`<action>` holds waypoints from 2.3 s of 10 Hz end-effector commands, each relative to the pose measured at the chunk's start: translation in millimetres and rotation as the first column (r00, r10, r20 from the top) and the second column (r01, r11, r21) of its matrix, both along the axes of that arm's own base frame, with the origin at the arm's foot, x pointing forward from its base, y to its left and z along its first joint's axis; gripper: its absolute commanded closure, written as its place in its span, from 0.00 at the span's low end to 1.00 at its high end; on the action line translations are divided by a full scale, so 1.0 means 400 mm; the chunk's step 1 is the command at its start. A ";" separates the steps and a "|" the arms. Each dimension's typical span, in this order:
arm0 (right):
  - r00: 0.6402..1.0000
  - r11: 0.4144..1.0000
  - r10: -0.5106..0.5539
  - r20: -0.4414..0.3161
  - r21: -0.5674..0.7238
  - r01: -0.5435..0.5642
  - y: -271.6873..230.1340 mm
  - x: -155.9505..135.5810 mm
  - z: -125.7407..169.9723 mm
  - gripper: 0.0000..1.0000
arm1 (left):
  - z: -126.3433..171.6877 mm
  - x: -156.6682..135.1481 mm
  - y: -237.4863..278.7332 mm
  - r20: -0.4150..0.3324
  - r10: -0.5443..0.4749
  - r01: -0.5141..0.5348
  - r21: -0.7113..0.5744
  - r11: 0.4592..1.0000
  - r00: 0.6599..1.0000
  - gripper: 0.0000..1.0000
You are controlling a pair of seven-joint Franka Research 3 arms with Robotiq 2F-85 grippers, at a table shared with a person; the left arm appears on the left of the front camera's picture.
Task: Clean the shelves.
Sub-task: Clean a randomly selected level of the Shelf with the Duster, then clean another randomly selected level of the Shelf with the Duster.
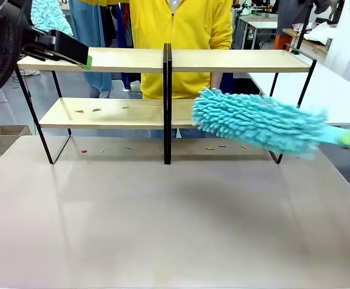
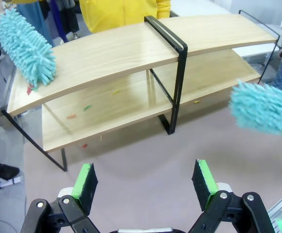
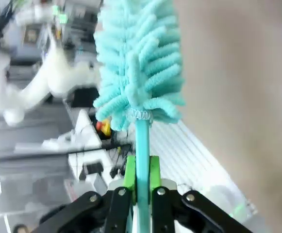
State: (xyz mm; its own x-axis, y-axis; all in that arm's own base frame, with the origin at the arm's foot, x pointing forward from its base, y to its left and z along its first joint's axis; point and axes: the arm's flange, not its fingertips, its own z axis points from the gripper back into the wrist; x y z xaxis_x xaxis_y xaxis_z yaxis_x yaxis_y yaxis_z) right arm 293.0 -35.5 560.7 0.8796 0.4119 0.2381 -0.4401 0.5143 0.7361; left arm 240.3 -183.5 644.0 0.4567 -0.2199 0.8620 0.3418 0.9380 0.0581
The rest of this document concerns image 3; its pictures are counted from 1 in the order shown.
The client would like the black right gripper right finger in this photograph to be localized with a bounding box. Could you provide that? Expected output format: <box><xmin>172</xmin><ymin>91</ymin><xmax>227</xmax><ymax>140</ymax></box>
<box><xmin>149</xmin><ymin>155</ymin><xmax>254</xmax><ymax>233</ymax></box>

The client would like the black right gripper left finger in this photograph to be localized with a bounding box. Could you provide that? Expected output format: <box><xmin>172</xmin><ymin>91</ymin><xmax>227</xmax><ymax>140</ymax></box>
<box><xmin>31</xmin><ymin>155</ymin><xmax>138</xmax><ymax>233</ymax></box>

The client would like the teal chenille duster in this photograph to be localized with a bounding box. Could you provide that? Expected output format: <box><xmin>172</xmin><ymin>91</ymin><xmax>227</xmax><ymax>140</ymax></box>
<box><xmin>93</xmin><ymin>0</ymin><xmax>187</xmax><ymax>233</ymax></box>

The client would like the white control box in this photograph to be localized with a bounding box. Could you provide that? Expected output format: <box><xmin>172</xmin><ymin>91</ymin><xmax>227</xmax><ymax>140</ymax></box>
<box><xmin>67</xmin><ymin>155</ymin><xmax>109</xmax><ymax>195</ymax></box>

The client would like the white ribbed panel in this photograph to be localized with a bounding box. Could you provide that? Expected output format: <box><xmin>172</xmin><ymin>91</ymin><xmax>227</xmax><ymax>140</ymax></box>
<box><xmin>151</xmin><ymin>118</ymin><xmax>259</xmax><ymax>219</ymax></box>

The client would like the red yellow emergency stop button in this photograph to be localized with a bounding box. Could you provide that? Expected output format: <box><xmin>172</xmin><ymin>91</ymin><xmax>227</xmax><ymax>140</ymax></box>
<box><xmin>96</xmin><ymin>118</ymin><xmax>112</xmax><ymax>137</ymax></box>

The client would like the black rod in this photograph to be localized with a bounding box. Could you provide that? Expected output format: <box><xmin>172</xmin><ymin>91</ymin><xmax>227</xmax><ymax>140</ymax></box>
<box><xmin>0</xmin><ymin>144</ymin><xmax>132</xmax><ymax>162</ymax></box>

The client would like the white device housing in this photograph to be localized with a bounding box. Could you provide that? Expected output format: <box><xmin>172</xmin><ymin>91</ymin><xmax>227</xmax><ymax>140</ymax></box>
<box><xmin>41</xmin><ymin>109</ymin><xmax>102</xmax><ymax>152</ymax></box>

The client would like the grey equipment cabinet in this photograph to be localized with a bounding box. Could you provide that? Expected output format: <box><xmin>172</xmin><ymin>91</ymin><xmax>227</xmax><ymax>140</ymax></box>
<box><xmin>9</xmin><ymin>19</ymin><xmax>49</xmax><ymax>64</ymax></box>

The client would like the green lit display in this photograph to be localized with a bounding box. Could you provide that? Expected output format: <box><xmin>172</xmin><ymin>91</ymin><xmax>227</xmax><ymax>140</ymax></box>
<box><xmin>52</xmin><ymin>4</ymin><xmax>68</xmax><ymax>25</ymax></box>

